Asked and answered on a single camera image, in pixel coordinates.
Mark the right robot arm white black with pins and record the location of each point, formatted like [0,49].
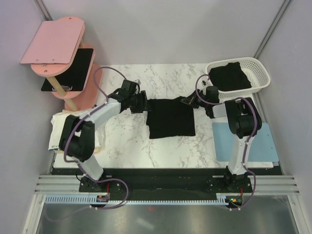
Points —
[244,122]

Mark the black t shirt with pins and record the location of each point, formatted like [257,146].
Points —
[229,77]
[170,118]

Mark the black clipboard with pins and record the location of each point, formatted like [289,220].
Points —
[73,79]

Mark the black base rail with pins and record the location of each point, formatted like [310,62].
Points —
[186,179]

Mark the light blue folding board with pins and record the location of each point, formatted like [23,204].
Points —
[262,148]

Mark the white plastic basket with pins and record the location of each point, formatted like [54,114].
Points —
[256,74]

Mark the pink tiered shelf stand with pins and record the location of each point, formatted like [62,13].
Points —
[52,52]

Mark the black t shirt in basket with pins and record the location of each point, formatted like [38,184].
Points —
[229,77]

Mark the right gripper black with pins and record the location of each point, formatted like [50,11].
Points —
[189,101]

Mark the light blue cable duct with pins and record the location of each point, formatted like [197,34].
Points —
[105,199]

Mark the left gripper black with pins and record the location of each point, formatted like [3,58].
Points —
[143,105]

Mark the white t shirt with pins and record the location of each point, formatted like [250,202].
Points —
[58,121]

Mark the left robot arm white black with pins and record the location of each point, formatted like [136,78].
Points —
[77,139]

